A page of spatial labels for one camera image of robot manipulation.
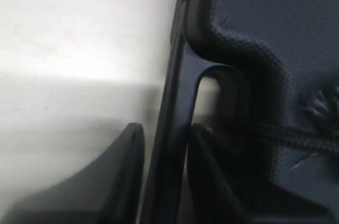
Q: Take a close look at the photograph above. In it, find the black cord with frayed knot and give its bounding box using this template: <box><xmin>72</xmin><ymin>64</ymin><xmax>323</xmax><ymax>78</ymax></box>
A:
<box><xmin>246</xmin><ymin>86</ymin><xmax>339</xmax><ymax>169</ymax></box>

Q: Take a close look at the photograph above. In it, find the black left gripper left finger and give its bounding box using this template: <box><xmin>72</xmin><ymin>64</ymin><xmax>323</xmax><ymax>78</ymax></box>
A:
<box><xmin>1</xmin><ymin>123</ymin><xmax>145</xmax><ymax>223</ymax></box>

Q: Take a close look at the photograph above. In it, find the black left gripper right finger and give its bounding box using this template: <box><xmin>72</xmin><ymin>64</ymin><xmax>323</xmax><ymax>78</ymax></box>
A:
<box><xmin>187</xmin><ymin>124</ymin><xmax>253</xmax><ymax>223</ymax></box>

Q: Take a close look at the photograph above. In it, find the black plastic tool case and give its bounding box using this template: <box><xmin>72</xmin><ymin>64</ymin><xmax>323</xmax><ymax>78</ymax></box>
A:
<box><xmin>140</xmin><ymin>0</ymin><xmax>338</xmax><ymax>223</ymax></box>

